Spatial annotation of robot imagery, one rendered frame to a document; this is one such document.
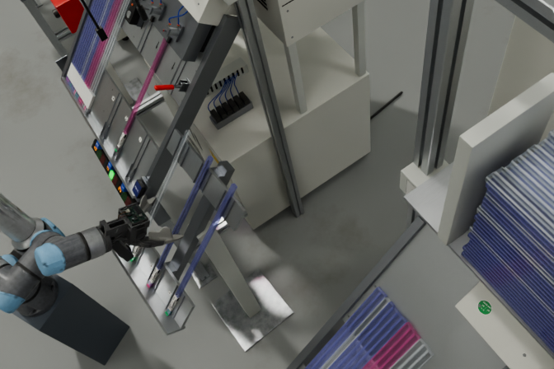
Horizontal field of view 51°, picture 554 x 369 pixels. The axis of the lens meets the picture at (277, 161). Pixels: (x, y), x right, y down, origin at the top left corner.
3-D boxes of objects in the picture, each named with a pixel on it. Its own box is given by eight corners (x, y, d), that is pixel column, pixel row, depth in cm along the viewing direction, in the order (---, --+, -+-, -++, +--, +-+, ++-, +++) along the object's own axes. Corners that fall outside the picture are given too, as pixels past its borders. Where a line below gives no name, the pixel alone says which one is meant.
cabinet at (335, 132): (255, 235, 259) (224, 166, 206) (182, 134, 294) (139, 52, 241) (371, 158, 271) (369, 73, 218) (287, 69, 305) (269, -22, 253)
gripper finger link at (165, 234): (185, 233, 148) (148, 228, 147) (182, 247, 152) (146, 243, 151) (185, 223, 151) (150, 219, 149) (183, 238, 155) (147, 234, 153)
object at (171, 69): (194, 109, 178) (180, 109, 175) (107, -5, 211) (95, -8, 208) (240, 16, 162) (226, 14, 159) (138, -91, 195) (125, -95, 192)
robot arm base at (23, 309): (38, 324, 193) (23, 316, 185) (7, 305, 199) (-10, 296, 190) (67, 285, 199) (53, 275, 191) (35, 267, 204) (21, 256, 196)
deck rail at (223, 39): (153, 201, 196) (137, 203, 192) (150, 197, 197) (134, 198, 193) (244, 21, 161) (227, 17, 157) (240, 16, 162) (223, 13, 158)
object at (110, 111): (145, 194, 195) (137, 195, 193) (72, 77, 228) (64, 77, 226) (166, 152, 186) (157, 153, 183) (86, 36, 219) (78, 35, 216)
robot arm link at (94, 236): (91, 266, 143) (77, 243, 147) (108, 259, 146) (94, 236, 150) (91, 247, 138) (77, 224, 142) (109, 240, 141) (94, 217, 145)
